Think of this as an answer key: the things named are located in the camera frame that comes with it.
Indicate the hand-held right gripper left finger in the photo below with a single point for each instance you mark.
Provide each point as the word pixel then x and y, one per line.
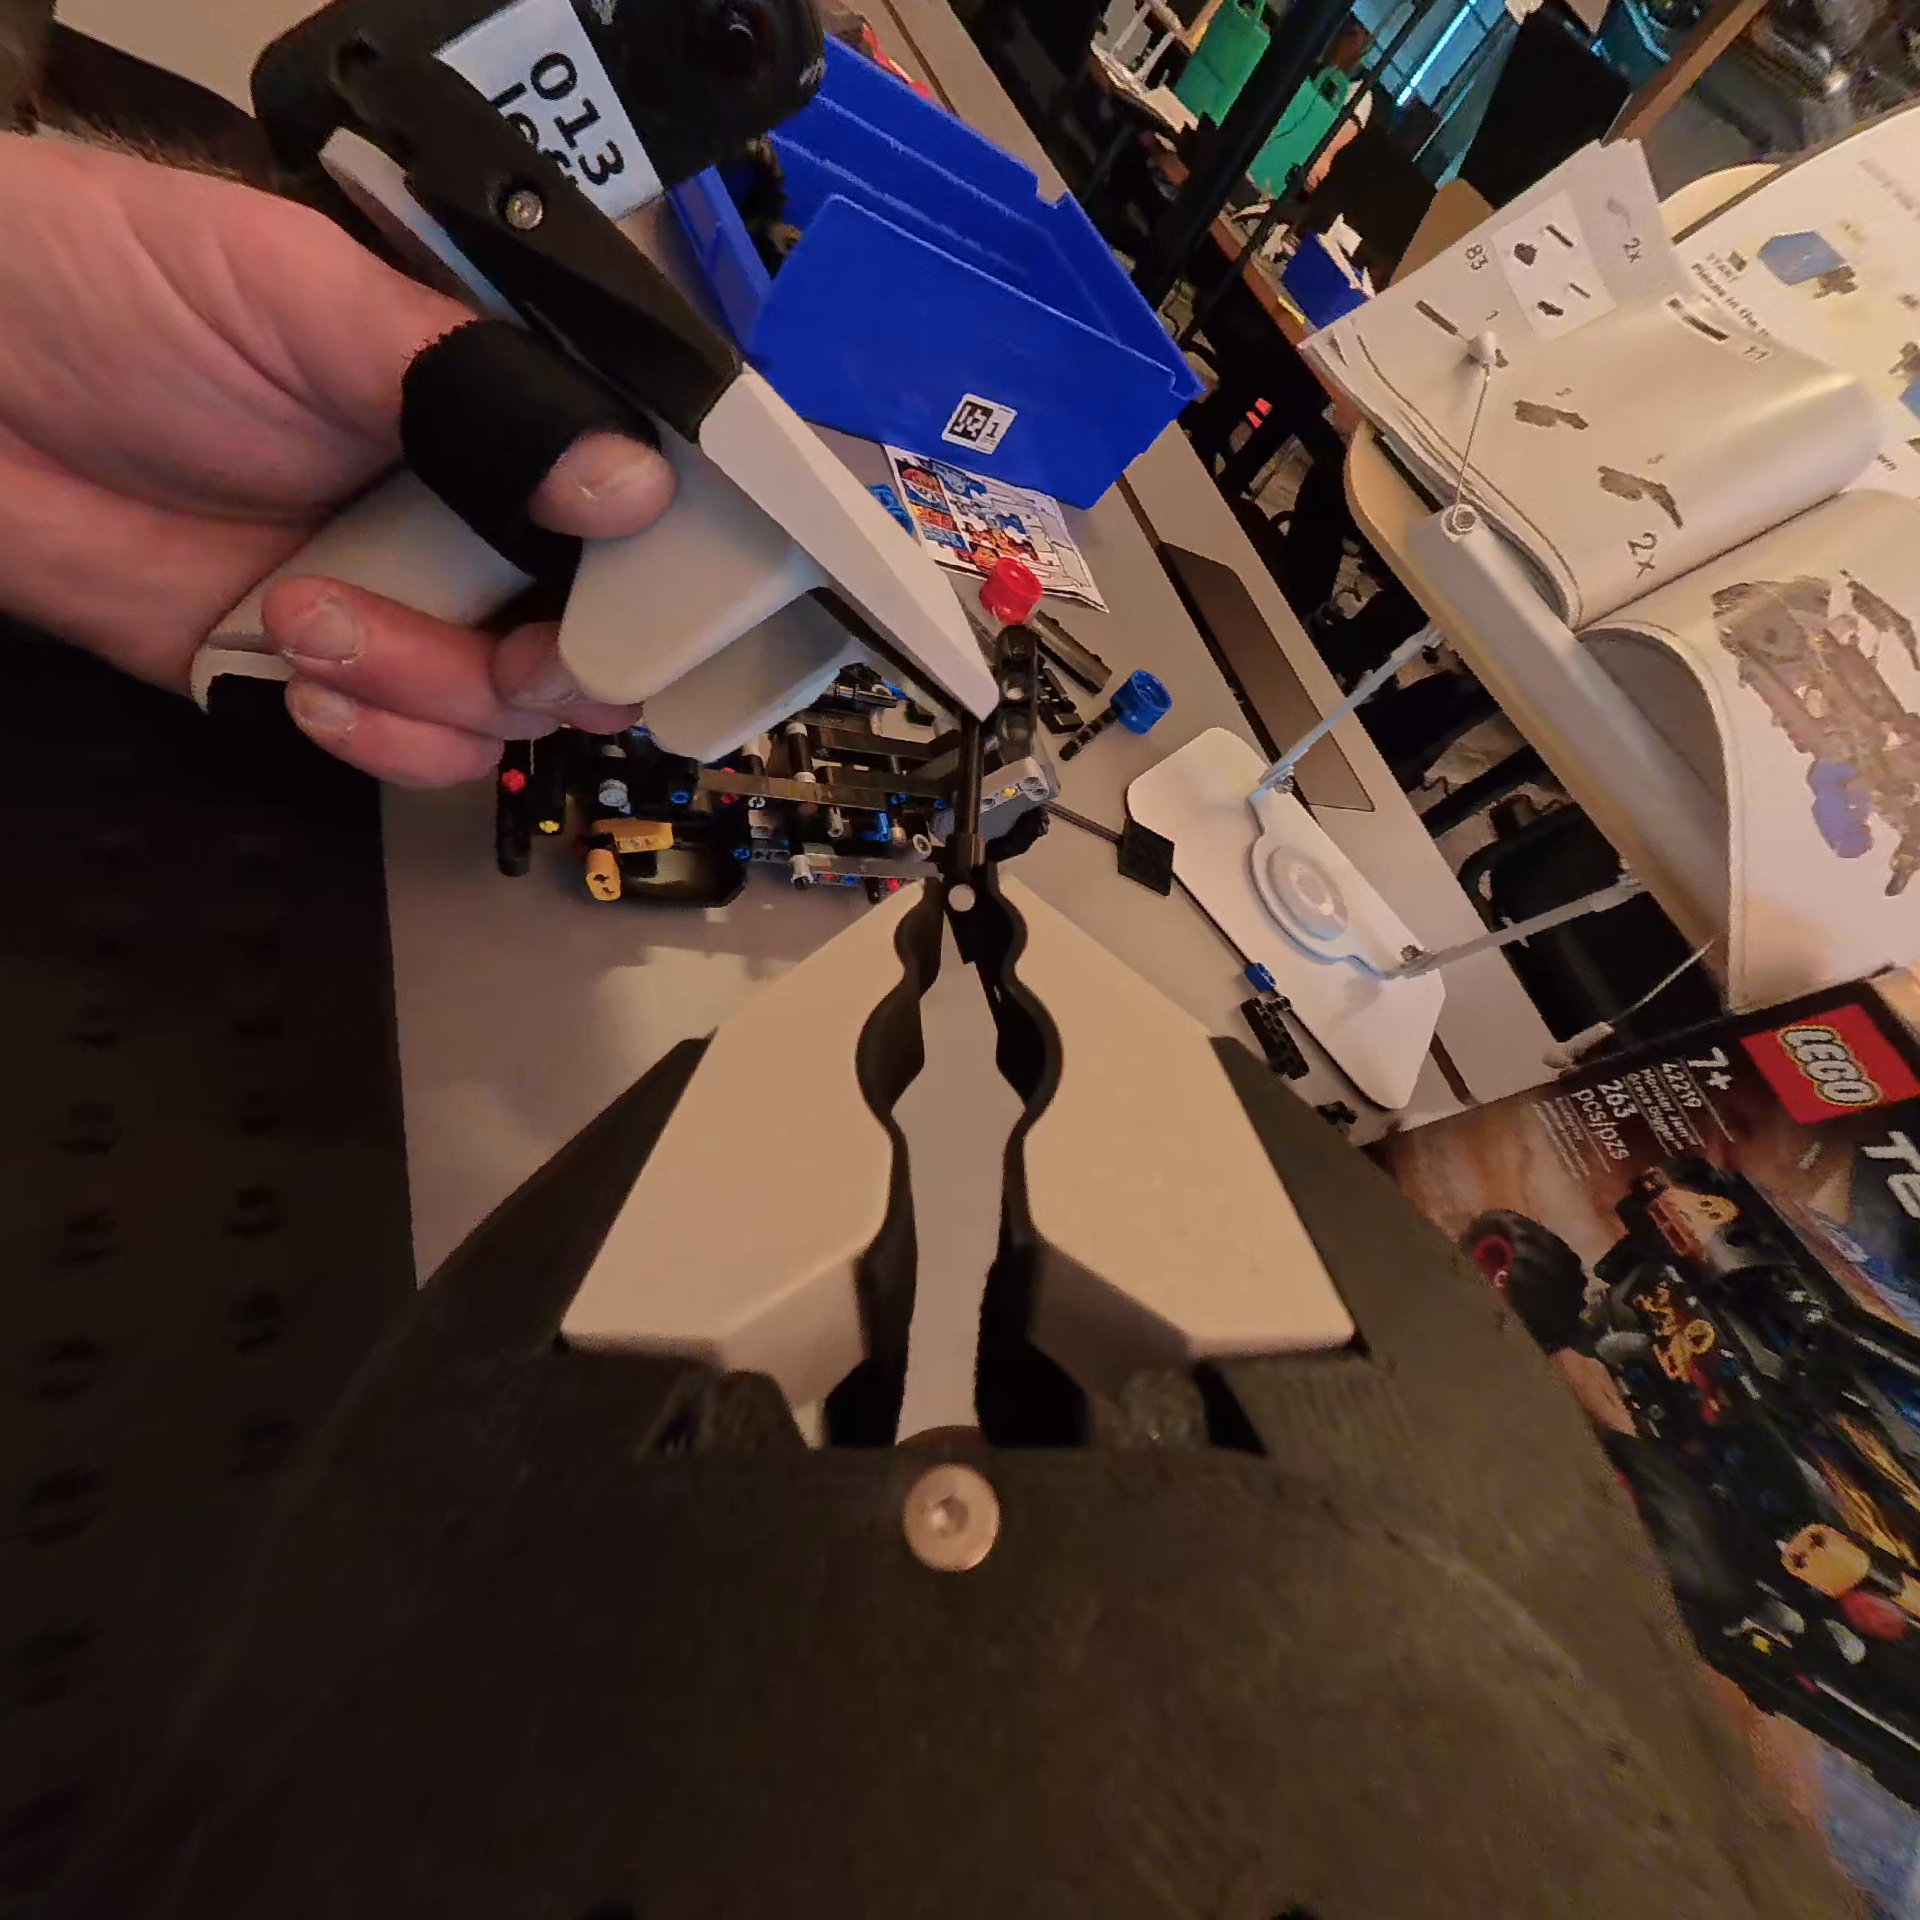
pixel 721 1198

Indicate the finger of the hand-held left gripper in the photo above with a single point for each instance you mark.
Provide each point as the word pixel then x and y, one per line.
pixel 748 690
pixel 841 538

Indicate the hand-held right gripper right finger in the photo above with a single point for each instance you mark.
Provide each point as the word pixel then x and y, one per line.
pixel 1187 1198

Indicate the toy truck chassis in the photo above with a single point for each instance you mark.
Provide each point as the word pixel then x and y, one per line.
pixel 841 809

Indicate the black rod with connector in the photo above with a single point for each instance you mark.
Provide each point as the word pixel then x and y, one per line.
pixel 974 809

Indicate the instruction booklet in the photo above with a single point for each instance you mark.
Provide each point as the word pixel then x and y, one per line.
pixel 1652 388

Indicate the grey desk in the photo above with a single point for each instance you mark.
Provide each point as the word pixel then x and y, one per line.
pixel 523 1021

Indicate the printed task instruction sheet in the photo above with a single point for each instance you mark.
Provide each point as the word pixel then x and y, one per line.
pixel 1846 226

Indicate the person's left hand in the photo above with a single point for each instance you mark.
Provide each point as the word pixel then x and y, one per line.
pixel 181 376

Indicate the printed sticker sheet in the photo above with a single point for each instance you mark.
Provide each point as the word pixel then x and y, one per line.
pixel 963 509

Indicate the red wheel rim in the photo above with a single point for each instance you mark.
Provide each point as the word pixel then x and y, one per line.
pixel 1012 588

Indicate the black L-shaped beam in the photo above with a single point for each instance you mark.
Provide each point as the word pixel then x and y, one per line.
pixel 1275 1037

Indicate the blue storage bin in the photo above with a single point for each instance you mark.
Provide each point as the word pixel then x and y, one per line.
pixel 932 331

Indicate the white book stand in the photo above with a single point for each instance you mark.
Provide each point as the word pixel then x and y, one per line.
pixel 1349 989

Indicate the blue wheel rim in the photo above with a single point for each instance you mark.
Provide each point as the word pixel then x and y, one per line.
pixel 1141 699

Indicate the black grid plate on axle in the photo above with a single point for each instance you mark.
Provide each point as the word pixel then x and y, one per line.
pixel 1144 855

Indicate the small blue bin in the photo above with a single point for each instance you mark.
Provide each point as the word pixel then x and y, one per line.
pixel 1320 279

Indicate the monster truck toy box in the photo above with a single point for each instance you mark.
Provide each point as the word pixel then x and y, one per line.
pixel 1725 1349

